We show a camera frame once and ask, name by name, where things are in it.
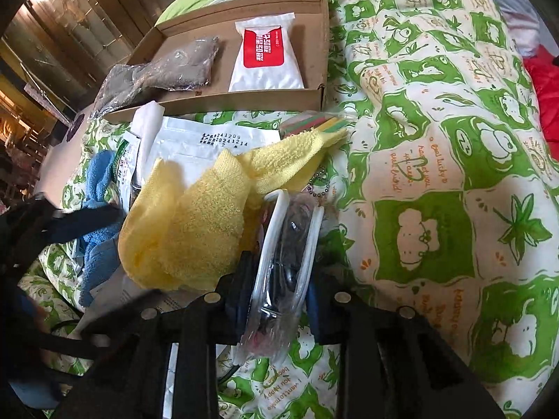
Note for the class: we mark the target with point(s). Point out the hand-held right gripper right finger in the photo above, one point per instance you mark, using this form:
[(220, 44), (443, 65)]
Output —
[(314, 314)]

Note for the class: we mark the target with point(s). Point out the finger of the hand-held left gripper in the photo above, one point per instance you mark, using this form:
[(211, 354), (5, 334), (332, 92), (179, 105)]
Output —
[(70, 342), (87, 225)]

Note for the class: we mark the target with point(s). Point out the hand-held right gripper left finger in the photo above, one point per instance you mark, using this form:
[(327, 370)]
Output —
[(239, 310)]

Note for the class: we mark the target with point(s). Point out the blue towel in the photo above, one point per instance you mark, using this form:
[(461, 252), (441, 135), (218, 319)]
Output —
[(98, 266)]

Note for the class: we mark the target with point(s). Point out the clear cartoon print pouch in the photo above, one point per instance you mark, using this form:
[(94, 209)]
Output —
[(284, 248)]

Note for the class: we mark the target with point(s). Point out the yellow towel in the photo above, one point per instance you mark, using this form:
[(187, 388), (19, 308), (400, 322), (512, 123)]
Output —
[(192, 227)]

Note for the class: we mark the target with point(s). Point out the white printed packet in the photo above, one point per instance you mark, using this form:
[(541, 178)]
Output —
[(187, 139)]

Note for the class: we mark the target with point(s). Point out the brown cardboard box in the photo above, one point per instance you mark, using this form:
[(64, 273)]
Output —
[(222, 74)]

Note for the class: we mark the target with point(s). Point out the green print packet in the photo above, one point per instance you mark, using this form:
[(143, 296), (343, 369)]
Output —
[(126, 170)]

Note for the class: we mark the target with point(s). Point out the white table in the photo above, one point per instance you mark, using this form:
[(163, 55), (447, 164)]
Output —
[(56, 161)]

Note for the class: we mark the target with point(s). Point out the grey cloth in plastic bag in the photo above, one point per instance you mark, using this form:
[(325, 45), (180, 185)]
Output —
[(183, 65)]

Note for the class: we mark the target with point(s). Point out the colourful strips packet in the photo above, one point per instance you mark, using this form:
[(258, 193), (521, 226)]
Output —
[(314, 124)]

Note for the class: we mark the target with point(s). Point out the green and white printed blanket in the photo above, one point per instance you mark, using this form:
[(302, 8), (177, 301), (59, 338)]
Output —
[(436, 161)]

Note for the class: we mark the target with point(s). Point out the wooden cabinet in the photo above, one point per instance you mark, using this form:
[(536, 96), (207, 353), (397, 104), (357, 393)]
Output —
[(87, 17)]

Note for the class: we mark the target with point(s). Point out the white packet red label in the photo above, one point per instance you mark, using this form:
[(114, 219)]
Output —
[(266, 74)]

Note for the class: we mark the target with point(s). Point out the red cloth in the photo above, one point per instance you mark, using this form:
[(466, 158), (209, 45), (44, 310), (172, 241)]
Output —
[(546, 96)]

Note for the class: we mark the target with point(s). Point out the grey pillow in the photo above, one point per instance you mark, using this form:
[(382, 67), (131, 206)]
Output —
[(515, 17)]

